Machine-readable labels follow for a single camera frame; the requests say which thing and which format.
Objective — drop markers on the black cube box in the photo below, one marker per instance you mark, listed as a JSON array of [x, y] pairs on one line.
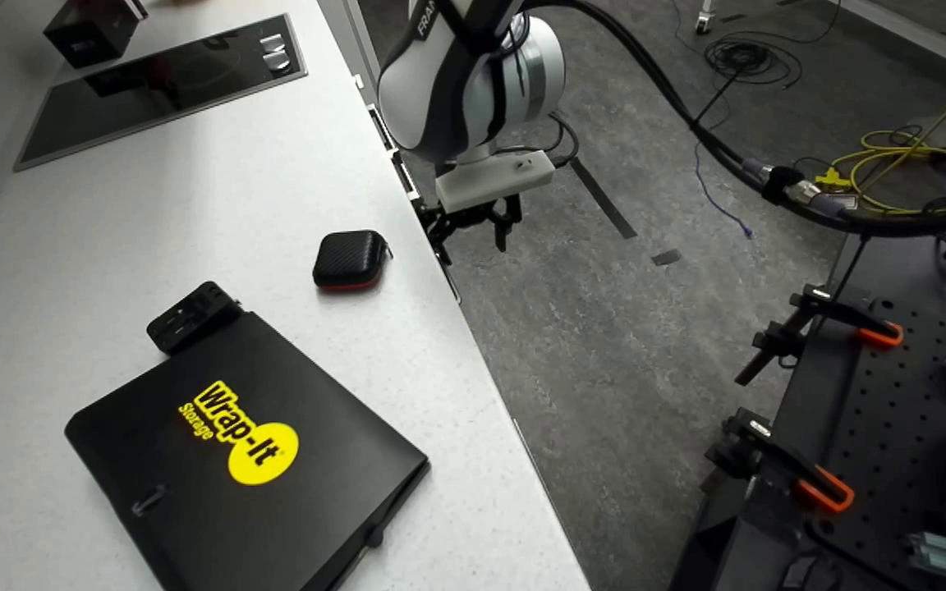
[[90, 31]]

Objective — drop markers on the black box with yellow label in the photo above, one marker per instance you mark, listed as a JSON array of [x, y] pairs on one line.
[[276, 514]]

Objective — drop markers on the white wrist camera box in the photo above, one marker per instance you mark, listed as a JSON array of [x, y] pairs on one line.
[[495, 183]]

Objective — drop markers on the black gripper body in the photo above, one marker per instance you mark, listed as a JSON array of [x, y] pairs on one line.
[[473, 213]]

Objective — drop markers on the small black zip pouch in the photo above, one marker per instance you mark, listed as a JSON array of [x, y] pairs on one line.
[[347, 262]]

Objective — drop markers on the black glass cooktop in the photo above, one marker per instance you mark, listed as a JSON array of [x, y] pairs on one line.
[[157, 94]]

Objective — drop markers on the black perforated breadboard table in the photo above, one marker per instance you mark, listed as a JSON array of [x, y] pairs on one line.
[[889, 437]]

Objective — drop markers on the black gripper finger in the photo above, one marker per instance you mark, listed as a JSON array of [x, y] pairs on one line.
[[439, 245], [507, 227]]

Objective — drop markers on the small black device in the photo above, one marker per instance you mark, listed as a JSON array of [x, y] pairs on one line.
[[191, 317]]

